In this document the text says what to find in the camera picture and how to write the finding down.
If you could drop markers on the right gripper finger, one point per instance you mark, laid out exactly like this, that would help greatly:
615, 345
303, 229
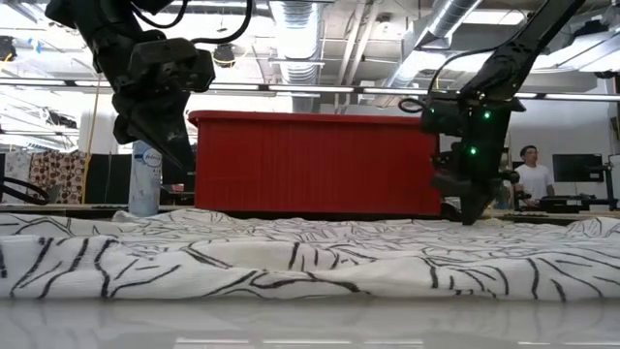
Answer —
474, 208

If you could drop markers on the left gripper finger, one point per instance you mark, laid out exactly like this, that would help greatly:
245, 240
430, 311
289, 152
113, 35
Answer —
167, 131

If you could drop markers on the white leaf-print cloth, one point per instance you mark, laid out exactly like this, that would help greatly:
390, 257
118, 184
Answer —
310, 257

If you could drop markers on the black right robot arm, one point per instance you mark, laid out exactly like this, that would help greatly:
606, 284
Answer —
513, 58

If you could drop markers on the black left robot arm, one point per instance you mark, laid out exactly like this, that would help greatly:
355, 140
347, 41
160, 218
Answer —
97, 29

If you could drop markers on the red plastic laundry basket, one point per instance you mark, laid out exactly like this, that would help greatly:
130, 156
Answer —
315, 165

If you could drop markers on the clear spray bottle white trigger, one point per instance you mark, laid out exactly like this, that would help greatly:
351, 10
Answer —
506, 194

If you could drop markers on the person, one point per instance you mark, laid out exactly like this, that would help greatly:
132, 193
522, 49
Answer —
533, 179

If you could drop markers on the blue spray bottle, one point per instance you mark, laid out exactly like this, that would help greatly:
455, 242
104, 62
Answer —
145, 184

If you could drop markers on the black partition panel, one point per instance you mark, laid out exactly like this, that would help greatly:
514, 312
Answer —
109, 179

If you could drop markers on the brown floral fabric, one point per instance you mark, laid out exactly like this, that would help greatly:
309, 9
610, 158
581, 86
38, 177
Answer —
58, 177

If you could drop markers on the black monitor stand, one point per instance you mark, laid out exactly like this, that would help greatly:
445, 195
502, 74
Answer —
608, 194

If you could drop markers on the long ceiling light bar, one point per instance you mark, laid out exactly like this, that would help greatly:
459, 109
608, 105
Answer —
310, 88

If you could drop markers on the white patterned fabric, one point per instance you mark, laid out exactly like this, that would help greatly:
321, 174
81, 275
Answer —
18, 167

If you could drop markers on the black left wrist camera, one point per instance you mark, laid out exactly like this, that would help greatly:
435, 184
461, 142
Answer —
174, 65

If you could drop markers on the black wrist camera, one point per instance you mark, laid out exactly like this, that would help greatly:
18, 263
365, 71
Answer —
174, 65
443, 118

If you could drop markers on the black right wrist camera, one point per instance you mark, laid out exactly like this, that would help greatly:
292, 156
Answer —
443, 118

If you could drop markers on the black ceiling dome camera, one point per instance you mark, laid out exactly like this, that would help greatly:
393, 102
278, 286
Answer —
224, 55

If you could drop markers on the black wall monitor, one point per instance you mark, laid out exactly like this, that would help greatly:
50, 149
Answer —
577, 168

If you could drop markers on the smooth silver ventilation duct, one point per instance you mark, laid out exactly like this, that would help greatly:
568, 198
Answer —
436, 29

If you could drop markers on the ribbed silver ventilation duct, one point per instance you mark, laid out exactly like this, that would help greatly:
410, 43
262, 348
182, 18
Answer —
296, 39

